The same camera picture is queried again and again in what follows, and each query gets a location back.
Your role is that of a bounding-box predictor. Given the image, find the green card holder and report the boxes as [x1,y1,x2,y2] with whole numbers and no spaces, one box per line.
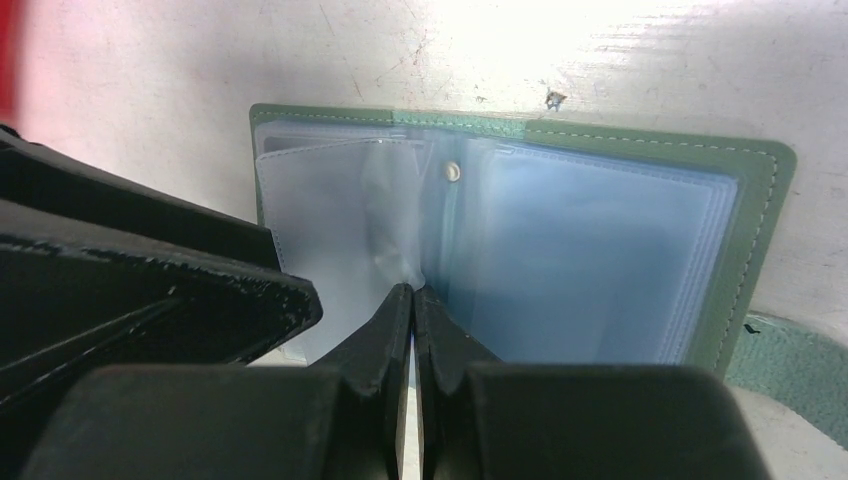
[249,104,847,446]

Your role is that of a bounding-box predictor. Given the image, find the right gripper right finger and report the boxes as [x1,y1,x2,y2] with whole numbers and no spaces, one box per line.
[413,286,500,479]

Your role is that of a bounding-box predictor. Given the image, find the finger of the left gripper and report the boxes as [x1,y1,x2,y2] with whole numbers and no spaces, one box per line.
[1,201,323,406]
[1,125,281,271]

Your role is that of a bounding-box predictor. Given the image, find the red plastic bin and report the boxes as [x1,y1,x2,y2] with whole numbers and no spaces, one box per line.
[1,0,26,124]

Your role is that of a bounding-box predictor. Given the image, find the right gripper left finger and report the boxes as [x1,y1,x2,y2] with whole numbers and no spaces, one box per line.
[316,284,413,479]

